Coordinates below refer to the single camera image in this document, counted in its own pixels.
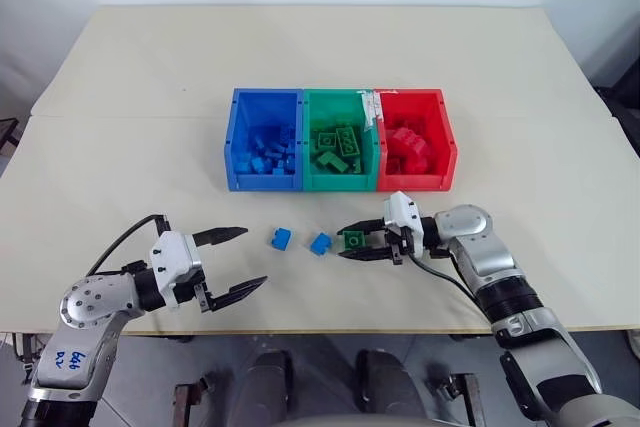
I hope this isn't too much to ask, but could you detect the dark metal table bracket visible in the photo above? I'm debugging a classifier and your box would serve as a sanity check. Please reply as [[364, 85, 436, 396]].
[[428, 371, 482, 427], [173, 370, 217, 427]]

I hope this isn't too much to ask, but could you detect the red toy block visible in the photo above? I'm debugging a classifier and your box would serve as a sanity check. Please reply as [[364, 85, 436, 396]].
[[392, 126, 427, 154], [405, 141, 437, 174]]

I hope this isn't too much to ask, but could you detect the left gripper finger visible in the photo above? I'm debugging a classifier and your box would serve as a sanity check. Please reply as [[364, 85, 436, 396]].
[[206, 275, 270, 313], [191, 226, 250, 249]]

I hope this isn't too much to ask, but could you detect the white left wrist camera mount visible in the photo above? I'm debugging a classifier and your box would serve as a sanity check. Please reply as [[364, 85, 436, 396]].
[[148, 230, 204, 313]]

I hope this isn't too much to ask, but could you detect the blue plastic bin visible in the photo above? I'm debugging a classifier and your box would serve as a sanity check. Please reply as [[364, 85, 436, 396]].
[[222, 87, 307, 194]]

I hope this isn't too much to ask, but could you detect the small blue toy block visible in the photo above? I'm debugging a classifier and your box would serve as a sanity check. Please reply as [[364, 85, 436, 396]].
[[269, 227, 295, 251], [308, 231, 334, 257]]

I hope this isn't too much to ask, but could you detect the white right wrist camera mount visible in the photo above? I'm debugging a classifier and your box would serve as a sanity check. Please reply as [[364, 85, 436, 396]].
[[382, 191, 426, 261]]

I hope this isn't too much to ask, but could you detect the green plastic bin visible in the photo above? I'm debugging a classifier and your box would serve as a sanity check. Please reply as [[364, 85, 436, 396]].
[[300, 88, 382, 195]]

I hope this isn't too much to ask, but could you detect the small green toy block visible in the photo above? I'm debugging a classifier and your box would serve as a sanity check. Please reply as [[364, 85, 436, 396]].
[[343, 228, 368, 254]]

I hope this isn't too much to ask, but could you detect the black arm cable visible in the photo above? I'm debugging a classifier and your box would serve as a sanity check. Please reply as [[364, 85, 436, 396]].
[[88, 214, 170, 279], [408, 250, 482, 299]]

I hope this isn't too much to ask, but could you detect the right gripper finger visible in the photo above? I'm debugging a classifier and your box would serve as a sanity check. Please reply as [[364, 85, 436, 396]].
[[335, 218, 389, 239], [339, 242, 397, 264]]

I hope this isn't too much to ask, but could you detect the long green studded block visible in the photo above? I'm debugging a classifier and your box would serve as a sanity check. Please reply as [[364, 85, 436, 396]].
[[335, 125, 363, 156]]

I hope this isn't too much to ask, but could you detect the torn white tape label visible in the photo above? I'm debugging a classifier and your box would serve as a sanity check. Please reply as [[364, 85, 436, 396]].
[[355, 88, 400, 132]]

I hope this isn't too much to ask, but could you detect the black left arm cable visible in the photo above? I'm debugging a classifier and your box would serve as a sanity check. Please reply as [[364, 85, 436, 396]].
[[88, 214, 170, 279]]

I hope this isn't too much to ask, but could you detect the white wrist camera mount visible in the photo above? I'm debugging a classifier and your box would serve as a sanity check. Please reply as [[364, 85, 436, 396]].
[[382, 191, 426, 261], [148, 230, 204, 313]]

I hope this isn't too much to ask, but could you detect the dark background equipment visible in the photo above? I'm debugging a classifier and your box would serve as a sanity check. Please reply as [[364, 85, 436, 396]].
[[593, 21, 640, 159]]

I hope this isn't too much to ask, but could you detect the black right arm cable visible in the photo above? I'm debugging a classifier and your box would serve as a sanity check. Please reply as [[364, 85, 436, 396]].
[[408, 250, 482, 299]]

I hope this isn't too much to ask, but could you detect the angled green toy block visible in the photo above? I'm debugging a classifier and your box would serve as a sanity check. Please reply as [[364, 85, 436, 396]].
[[315, 150, 349, 174]]

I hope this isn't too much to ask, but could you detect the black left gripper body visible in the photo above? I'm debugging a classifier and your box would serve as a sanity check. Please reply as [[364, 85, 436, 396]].
[[174, 281, 212, 314]]

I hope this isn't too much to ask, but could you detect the red plastic bin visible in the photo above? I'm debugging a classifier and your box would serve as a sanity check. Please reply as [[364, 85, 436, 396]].
[[374, 88, 460, 194]]

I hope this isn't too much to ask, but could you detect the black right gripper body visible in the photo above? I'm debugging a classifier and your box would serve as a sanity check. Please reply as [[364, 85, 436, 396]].
[[383, 225, 417, 267]]

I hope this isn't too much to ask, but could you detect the dark rounded shape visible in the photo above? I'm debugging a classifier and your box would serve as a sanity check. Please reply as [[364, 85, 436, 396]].
[[234, 348, 295, 427]]

